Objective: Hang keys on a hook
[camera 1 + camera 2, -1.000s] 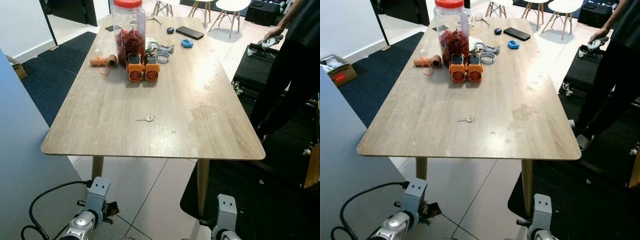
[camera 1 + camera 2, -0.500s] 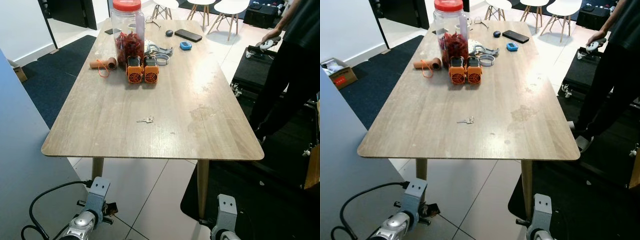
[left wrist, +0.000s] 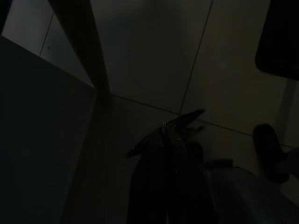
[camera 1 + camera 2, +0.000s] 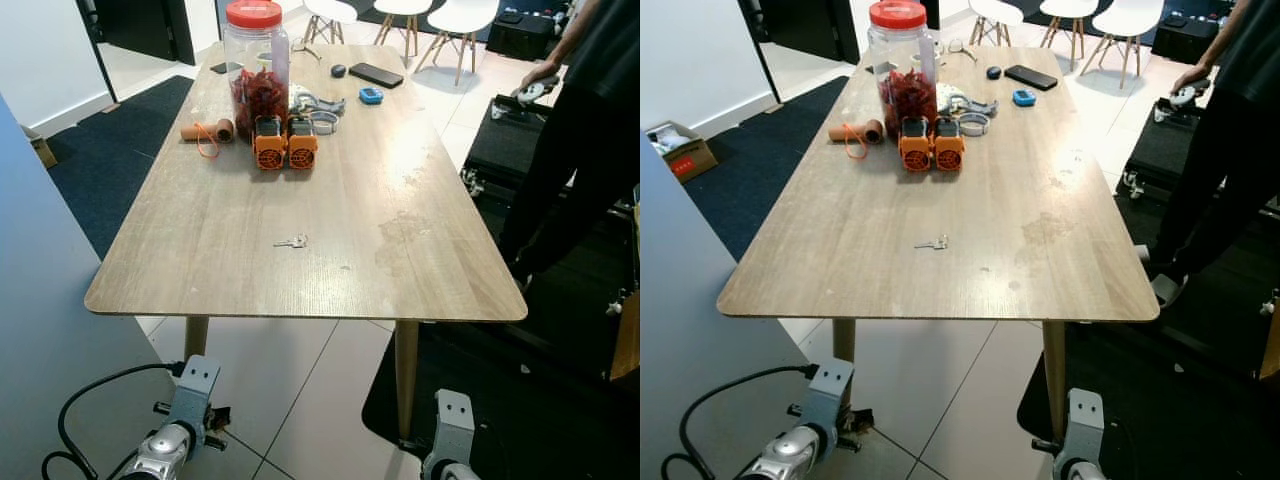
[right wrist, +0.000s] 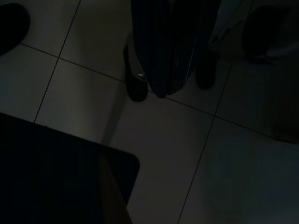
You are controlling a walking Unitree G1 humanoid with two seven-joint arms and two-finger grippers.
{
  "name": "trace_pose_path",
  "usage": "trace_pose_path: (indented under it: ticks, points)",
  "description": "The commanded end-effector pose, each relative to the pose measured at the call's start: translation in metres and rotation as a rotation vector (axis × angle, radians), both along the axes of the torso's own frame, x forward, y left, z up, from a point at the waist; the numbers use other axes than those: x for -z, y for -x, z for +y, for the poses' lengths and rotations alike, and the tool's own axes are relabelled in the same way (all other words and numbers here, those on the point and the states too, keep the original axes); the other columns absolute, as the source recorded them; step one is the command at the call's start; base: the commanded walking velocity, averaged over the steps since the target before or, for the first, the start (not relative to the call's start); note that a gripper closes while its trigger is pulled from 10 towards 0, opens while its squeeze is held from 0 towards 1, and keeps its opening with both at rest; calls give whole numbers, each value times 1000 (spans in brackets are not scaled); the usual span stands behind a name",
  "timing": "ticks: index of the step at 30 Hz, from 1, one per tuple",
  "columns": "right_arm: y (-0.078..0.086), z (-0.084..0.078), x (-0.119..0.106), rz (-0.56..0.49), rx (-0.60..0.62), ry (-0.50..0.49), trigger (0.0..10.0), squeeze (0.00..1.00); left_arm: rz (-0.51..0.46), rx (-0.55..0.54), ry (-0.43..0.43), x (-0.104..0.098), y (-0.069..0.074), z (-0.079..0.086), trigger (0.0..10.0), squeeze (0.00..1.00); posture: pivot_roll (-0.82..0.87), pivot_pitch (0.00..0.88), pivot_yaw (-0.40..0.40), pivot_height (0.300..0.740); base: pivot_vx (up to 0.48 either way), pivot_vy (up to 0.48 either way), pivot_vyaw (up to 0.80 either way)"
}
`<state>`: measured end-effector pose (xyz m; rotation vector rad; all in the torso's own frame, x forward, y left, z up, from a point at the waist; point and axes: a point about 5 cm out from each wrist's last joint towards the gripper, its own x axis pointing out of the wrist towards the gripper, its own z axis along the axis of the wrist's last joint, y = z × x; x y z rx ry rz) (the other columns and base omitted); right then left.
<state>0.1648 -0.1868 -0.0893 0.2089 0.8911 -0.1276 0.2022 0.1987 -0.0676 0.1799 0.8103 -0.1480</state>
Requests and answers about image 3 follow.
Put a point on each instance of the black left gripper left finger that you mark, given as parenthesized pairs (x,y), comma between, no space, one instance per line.
(149,186)

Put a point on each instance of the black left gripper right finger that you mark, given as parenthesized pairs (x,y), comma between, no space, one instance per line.
(187,186)

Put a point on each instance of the keys with blue card holder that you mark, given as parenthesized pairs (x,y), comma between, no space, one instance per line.
(184,117)

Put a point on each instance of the wooden table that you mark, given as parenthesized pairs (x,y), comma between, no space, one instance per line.
(81,46)

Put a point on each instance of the black floor mat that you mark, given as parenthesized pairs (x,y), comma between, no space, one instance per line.
(278,35)

